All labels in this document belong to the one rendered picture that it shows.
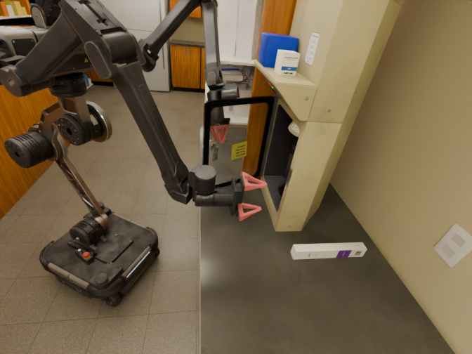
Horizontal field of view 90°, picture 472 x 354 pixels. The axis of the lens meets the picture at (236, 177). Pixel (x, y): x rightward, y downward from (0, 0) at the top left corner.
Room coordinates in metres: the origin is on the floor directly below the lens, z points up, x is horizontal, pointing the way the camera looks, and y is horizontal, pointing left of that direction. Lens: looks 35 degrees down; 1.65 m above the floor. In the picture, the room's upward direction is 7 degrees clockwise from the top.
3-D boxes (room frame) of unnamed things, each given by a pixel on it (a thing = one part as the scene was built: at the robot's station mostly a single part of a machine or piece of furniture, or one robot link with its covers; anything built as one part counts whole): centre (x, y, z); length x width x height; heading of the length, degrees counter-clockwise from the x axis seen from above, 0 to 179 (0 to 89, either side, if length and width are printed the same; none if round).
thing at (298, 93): (0.82, -0.10, 1.46); 0.32 x 0.11 x 0.10; 11
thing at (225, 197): (0.54, 0.02, 1.20); 0.07 x 0.07 x 0.10; 11
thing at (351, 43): (0.85, -0.28, 1.33); 0.32 x 0.25 x 0.77; 11
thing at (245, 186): (0.55, -0.05, 1.23); 0.09 x 0.07 x 0.07; 101
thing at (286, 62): (0.78, -0.11, 1.54); 0.05 x 0.05 x 0.06; 17
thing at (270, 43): (0.90, -0.08, 1.56); 0.10 x 0.10 x 0.09; 11
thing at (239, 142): (0.89, 0.01, 1.19); 0.30 x 0.01 x 0.40; 125
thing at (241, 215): (0.55, -0.05, 1.16); 0.09 x 0.07 x 0.07; 101
